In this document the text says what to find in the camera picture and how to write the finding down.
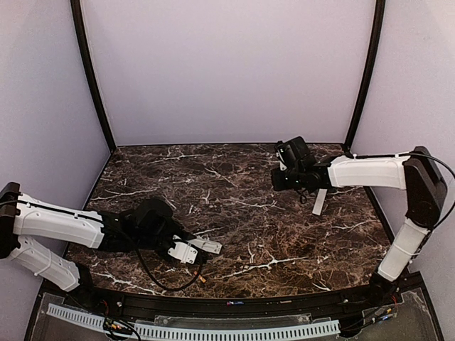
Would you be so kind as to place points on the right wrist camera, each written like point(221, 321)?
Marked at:
point(282, 150)

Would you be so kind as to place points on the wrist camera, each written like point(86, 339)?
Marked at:
point(282, 150)
point(183, 252)

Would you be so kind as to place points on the white battery cover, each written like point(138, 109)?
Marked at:
point(319, 202)

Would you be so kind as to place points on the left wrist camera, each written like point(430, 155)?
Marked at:
point(183, 252)

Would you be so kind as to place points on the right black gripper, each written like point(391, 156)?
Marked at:
point(278, 181)

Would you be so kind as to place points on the left black frame post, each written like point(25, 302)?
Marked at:
point(83, 45)

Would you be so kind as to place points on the black front table rail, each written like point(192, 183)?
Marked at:
point(344, 303)

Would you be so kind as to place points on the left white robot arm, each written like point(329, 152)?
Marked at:
point(149, 226)

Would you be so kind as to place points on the white slotted cable duct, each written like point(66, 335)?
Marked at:
point(293, 327)

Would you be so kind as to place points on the right black frame post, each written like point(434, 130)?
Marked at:
point(372, 52)

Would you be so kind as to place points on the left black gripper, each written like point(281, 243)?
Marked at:
point(185, 241)

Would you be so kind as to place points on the black frame post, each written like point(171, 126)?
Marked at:
point(372, 52)
point(83, 45)

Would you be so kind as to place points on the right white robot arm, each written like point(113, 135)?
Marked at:
point(415, 173)

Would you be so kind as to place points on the white remote control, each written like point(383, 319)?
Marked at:
point(206, 245)

